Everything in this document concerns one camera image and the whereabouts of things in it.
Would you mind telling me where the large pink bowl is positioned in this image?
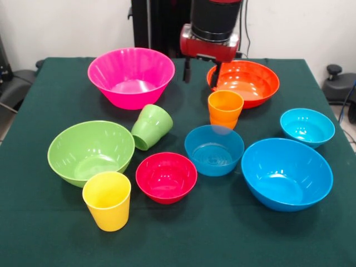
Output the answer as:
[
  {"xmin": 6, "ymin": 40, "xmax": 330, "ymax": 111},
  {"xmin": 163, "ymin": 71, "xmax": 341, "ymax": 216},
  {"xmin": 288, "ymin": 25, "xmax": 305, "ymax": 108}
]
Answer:
[{"xmin": 87, "ymin": 47, "xmax": 176, "ymax": 110}]

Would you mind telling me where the small turquoise bowl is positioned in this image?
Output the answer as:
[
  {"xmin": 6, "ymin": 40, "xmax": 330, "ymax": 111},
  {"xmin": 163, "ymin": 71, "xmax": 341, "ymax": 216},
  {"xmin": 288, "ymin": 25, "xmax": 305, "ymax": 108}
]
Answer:
[{"xmin": 280, "ymin": 108, "xmax": 336, "ymax": 149}]

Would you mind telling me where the orange cup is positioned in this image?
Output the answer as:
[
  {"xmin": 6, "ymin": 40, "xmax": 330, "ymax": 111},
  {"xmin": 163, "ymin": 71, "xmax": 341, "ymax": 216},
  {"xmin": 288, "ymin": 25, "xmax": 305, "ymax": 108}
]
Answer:
[{"xmin": 207, "ymin": 90, "xmax": 245, "ymax": 131}]

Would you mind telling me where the dark equipment box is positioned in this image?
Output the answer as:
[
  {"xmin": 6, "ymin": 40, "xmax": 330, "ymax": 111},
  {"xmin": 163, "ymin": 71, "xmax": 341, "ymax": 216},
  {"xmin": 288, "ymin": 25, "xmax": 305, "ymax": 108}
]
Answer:
[{"xmin": 0, "ymin": 36, "xmax": 13, "ymax": 83}]

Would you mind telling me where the blue cable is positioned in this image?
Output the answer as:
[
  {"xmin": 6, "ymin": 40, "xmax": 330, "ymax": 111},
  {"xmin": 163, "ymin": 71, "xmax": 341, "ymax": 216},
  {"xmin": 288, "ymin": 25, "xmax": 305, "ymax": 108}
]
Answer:
[{"xmin": 337, "ymin": 80, "xmax": 356, "ymax": 123}]

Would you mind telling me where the orange-red bowl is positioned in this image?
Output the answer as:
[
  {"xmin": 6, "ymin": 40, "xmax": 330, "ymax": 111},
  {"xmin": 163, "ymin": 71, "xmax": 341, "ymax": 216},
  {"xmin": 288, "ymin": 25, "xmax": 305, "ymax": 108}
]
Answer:
[{"xmin": 206, "ymin": 60, "xmax": 280, "ymax": 110}]

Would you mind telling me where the large blue bowl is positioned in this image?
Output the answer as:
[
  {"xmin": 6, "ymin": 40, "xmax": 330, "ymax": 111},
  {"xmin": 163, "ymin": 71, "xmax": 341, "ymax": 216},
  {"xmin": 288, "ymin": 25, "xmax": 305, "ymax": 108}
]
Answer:
[{"xmin": 240, "ymin": 137, "xmax": 334, "ymax": 213}]

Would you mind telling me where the green bowl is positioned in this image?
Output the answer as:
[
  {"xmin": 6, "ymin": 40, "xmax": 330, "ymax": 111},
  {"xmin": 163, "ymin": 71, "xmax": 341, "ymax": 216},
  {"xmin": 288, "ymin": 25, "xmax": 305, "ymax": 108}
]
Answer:
[{"xmin": 47, "ymin": 120, "xmax": 136, "ymax": 189}]

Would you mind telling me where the small red bowl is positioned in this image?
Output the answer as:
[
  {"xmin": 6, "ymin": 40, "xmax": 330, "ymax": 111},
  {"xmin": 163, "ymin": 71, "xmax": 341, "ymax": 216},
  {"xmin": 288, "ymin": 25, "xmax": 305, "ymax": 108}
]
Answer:
[{"xmin": 135, "ymin": 152, "xmax": 198, "ymax": 205}]

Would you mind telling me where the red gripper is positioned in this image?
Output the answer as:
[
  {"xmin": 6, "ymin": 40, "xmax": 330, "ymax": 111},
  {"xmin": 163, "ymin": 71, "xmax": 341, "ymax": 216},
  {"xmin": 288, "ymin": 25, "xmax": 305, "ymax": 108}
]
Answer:
[{"xmin": 179, "ymin": 24, "xmax": 240, "ymax": 92}]

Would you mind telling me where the ribbed blue bowl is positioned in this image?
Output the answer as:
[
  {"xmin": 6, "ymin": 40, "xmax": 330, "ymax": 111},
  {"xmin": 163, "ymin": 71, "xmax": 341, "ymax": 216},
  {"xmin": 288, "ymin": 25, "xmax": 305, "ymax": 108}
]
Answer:
[{"xmin": 184, "ymin": 124, "xmax": 245, "ymax": 177}]

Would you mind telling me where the green cup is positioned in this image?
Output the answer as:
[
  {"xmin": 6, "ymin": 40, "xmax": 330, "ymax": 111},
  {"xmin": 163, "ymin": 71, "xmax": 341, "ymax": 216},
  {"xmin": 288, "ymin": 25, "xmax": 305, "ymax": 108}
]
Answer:
[{"xmin": 130, "ymin": 103, "xmax": 174, "ymax": 151}]

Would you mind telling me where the yellow cup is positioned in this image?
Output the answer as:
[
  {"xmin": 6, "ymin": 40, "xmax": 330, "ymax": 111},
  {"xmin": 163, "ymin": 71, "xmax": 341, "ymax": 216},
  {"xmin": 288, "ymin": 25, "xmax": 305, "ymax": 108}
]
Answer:
[{"xmin": 82, "ymin": 171, "xmax": 132, "ymax": 233}]

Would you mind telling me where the black hanging cable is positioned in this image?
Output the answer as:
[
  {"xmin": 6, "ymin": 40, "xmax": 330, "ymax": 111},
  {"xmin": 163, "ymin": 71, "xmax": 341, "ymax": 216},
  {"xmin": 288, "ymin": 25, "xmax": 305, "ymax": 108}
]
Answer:
[{"xmin": 238, "ymin": 0, "xmax": 253, "ymax": 58}]

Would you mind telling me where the black pedestal foot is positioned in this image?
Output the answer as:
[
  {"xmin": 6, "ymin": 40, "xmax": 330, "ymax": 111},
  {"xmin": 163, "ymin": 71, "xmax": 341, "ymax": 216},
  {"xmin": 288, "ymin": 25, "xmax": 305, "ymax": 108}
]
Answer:
[
  {"xmin": 322, "ymin": 64, "xmax": 356, "ymax": 103},
  {"xmin": 0, "ymin": 60, "xmax": 45, "ymax": 112}
]

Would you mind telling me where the dark green table cloth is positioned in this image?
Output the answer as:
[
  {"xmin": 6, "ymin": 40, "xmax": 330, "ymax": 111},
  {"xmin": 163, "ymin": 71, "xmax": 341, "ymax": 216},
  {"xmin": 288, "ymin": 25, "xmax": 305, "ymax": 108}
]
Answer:
[{"xmin": 0, "ymin": 57, "xmax": 356, "ymax": 267}]

